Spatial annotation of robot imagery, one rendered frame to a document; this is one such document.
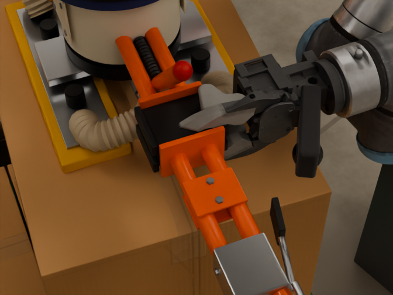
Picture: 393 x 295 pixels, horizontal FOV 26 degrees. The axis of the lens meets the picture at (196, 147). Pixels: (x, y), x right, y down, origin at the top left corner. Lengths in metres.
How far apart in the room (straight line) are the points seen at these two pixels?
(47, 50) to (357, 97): 0.46
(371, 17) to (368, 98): 0.18
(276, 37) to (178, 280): 1.73
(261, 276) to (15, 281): 0.87
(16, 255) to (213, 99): 0.81
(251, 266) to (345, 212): 1.53
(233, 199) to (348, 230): 1.45
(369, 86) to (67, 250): 0.43
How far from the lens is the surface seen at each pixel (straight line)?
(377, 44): 1.10
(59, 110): 1.22
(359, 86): 1.07
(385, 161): 1.24
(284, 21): 2.90
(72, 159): 1.17
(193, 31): 1.27
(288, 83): 1.05
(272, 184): 1.15
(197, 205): 0.96
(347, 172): 2.52
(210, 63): 1.26
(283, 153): 1.19
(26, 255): 1.74
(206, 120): 1.00
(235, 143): 1.06
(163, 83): 1.02
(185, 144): 1.00
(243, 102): 1.01
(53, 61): 1.25
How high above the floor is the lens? 2.02
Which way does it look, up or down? 53 degrees down
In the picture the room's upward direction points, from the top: straight up
